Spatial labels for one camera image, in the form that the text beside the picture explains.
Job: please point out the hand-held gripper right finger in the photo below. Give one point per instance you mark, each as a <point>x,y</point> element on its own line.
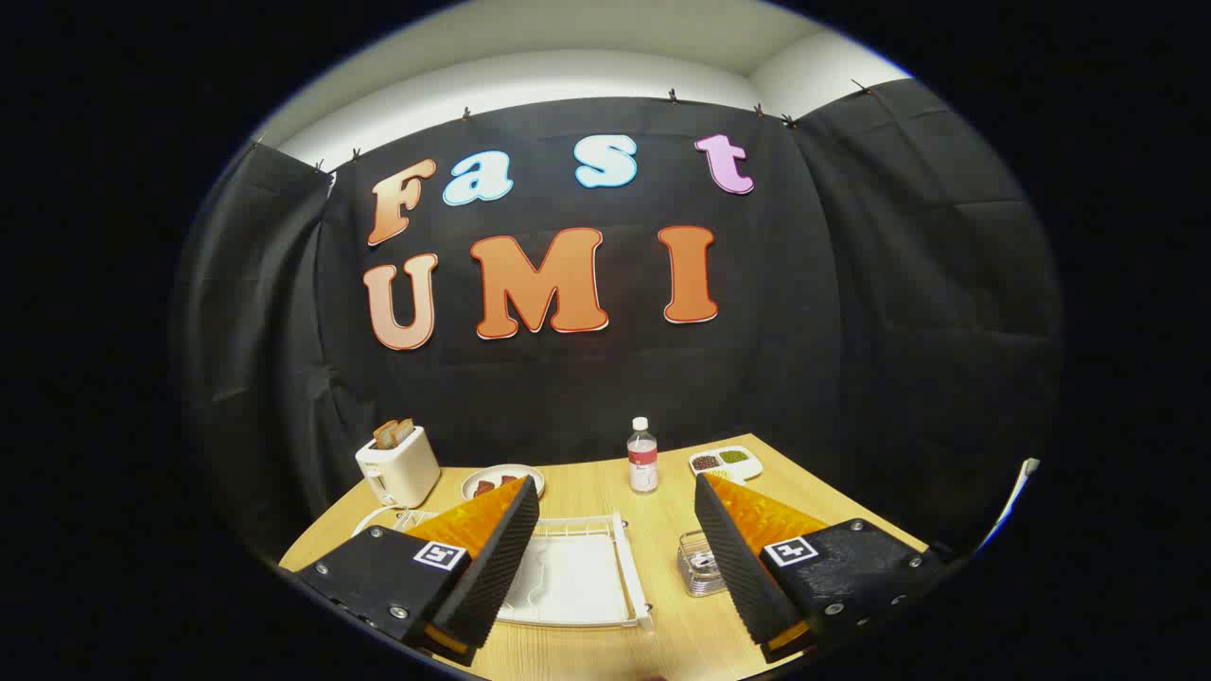
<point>743,567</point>

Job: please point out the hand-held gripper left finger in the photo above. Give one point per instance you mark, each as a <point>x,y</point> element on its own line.
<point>497,567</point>

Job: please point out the beige round meat dish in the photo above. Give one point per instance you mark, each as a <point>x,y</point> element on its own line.
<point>525,476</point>

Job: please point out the white compartment dish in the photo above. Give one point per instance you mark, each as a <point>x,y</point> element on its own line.
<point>752,465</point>

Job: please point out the pile of yellow beans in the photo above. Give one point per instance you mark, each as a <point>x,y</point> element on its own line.
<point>725,474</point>

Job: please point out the white toaster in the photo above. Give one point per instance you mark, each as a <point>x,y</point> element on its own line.
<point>402,468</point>

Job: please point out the clear water bottle red label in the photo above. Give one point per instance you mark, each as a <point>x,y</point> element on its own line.
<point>643,459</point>

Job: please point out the toasted bread slice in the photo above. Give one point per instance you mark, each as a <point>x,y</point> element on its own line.
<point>404,429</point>
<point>385,434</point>

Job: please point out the black backdrop cloth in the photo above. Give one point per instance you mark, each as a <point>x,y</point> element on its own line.
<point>851,331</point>

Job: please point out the white flat panel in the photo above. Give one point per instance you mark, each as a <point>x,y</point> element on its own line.
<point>1012,497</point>

